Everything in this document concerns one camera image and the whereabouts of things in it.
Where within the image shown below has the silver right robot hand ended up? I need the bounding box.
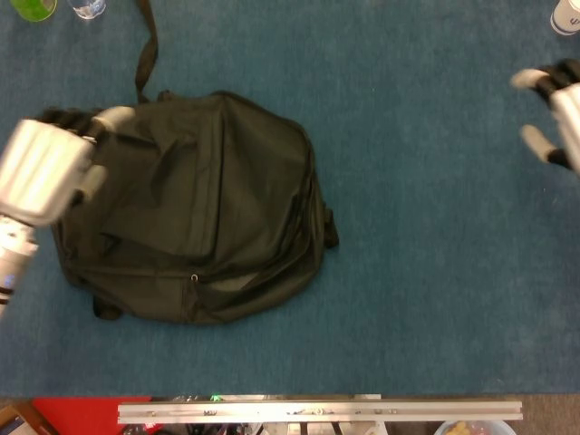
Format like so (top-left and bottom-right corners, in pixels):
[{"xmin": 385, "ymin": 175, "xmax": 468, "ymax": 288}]
[{"xmin": 509, "ymin": 58, "xmax": 580, "ymax": 176}]

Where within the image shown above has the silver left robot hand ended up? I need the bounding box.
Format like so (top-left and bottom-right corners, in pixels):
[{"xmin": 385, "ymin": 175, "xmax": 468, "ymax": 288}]
[{"xmin": 0, "ymin": 106, "xmax": 137, "ymax": 227}]

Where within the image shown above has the black fabric backpack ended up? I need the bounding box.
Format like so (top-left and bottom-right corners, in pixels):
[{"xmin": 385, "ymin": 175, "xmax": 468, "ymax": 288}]
[{"xmin": 44, "ymin": 0, "xmax": 340, "ymax": 325}]

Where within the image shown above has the white paper cup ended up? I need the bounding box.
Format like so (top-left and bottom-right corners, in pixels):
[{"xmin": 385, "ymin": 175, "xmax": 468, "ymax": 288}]
[{"xmin": 549, "ymin": 0, "xmax": 580, "ymax": 36}]

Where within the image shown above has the green plastic bottle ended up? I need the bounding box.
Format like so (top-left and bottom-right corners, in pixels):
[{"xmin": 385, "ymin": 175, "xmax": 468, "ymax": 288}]
[{"xmin": 9, "ymin": 0, "xmax": 58, "ymax": 23}]

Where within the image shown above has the clear plastic water bottle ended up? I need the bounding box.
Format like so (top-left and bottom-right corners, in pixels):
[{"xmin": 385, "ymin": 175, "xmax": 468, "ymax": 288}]
[{"xmin": 67, "ymin": 0, "xmax": 108, "ymax": 20}]

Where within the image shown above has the red panel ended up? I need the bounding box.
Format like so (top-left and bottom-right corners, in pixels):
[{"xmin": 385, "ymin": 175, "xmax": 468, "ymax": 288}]
[{"xmin": 32, "ymin": 396, "xmax": 153, "ymax": 435}]

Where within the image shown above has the brown cardboard box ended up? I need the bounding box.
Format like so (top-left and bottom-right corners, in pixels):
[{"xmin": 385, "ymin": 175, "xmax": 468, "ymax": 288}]
[{"xmin": 0, "ymin": 398, "xmax": 55, "ymax": 435}]

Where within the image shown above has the blue felt table cloth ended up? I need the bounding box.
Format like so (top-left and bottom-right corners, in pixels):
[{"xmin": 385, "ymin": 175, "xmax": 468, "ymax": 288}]
[{"xmin": 0, "ymin": 0, "xmax": 580, "ymax": 400}]

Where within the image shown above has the pale blue bowl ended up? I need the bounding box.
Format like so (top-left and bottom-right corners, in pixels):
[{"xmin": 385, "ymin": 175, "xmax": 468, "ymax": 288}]
[{"xmin": 433, "ymin": 420, "xmax": 517, "ymax": 435}]

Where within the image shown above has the aluminium profile rail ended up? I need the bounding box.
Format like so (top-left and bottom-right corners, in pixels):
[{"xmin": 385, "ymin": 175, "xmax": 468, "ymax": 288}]
[{"xmin": 117, "ymin": 401, "xmax": 524, "ymax": 425}]

